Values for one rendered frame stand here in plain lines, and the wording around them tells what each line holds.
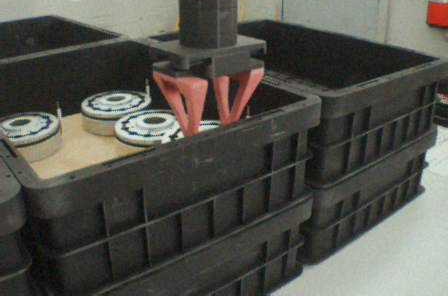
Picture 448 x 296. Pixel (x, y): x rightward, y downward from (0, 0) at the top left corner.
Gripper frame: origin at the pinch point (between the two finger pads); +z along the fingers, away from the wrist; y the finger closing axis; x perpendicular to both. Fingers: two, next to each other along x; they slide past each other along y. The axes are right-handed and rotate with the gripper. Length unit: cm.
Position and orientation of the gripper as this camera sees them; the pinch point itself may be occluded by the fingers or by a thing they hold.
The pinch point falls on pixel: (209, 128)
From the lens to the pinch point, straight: 49.5
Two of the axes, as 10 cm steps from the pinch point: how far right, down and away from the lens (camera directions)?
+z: 0.0, 9.3, 3.8
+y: -7.8, 2.4, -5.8
